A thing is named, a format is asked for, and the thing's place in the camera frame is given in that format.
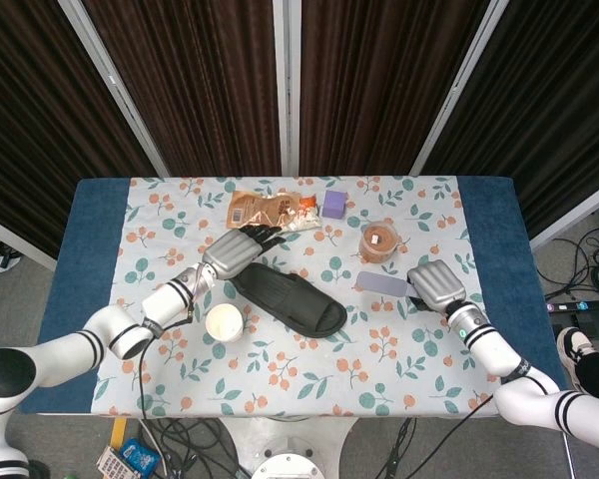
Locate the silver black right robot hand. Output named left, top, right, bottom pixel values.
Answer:
left=407, top=259, right=468, bottom=311

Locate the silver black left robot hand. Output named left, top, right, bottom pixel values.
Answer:
left=202, top=224, right=285, bottom=281

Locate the black rubber slipper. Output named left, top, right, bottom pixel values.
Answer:
left=234, top=262, right=348, bottom=344

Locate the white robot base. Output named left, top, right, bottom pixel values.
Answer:
left=218, top=416, right=361, bottom=479

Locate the brown snack packet with barcode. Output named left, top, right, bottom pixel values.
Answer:
left=228, top=190, right=303, bottom=231

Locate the white paper cup stack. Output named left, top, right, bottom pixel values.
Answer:
left=205, top=302, right=245, bottom=344

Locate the clear jar of rubber bands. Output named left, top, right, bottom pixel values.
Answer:
left=357, top=223, right=398, bottom=264

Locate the white and orange pouch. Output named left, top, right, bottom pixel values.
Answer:
left=274, top=197, right=324, bottom=235

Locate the purple foam cube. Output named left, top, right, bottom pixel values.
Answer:
left=321, top=190, right=349, bottom=221

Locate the floral fruit print tablecloth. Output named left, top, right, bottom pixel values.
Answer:
left=90, top=175, right=508, bottom=418

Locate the blue table cover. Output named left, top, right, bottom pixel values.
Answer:
left=18, top=177, right=565, bottom=415

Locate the white sneaker with black trim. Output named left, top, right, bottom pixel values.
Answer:
left=556, top=326, right=593, bottom=375

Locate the dark brown partition screen panel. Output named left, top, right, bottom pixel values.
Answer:
left=289, top=0, right=510, bottom=177
left=413, top=0, right=599, bottom=250
left=57, top=0, right=294, bottom=179
left=0, top=0, right=169, bottom=270

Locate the blue snack packet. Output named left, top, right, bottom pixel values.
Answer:
left=118, top=437, right=160, bottom=474

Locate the colourful printed card box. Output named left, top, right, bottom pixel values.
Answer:
left=96, top=445, right=137, bottom=479

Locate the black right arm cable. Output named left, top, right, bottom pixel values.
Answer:
left=428, top=371, right=563, bottom=450

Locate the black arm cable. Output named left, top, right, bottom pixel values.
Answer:
left=135, top=263, right=206, bottom=421
left=428, top=371, right=563, bottom=450

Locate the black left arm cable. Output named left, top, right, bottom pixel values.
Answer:
left=135, top=263, right=206, bottom=421

